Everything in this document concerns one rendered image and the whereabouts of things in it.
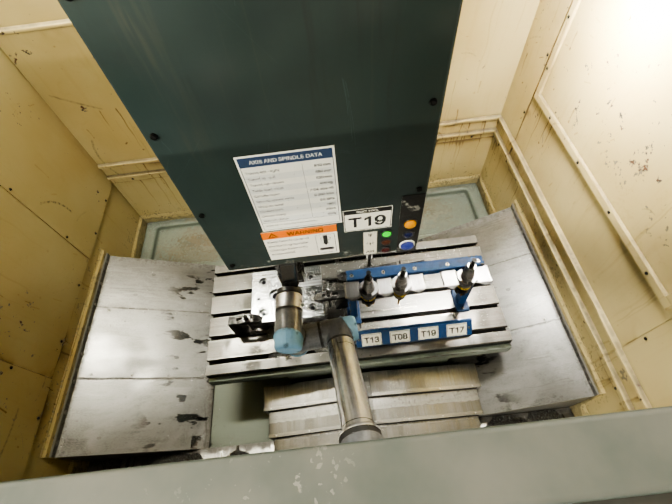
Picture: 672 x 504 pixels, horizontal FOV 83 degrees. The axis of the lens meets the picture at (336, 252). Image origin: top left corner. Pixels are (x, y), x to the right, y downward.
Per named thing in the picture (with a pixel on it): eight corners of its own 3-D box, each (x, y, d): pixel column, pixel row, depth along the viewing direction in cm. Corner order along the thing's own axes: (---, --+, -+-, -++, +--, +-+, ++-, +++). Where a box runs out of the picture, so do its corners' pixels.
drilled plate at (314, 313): (325, 320, 151) (324, 315, 147) (254, 328, 152) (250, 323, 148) (321, 270, 164) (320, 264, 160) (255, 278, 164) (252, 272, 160)
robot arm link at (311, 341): (324, 353, 112) (320, 342, 102) (286, 361, 111) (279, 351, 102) (319, 328, 116) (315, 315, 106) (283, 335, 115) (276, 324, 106)
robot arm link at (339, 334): (401, 484, 70) (351, 303, 109) (343, 498, 69) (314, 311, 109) (403, 508, 77) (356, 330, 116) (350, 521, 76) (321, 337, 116)
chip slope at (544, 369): (567, 407, 157) (599, 394, 135) (399, 427, 158) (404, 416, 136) (497, 234, 205) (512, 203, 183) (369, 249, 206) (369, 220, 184)
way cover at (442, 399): (490, 444, 151) (502, 440, 138) (268, 469, 153) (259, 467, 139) (469, 369, 168) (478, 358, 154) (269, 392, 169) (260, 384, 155)
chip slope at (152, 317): (250, 444, 158) (230, 436, 137) (92, 461, 159) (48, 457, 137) (254, 263, 207) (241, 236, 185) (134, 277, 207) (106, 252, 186)
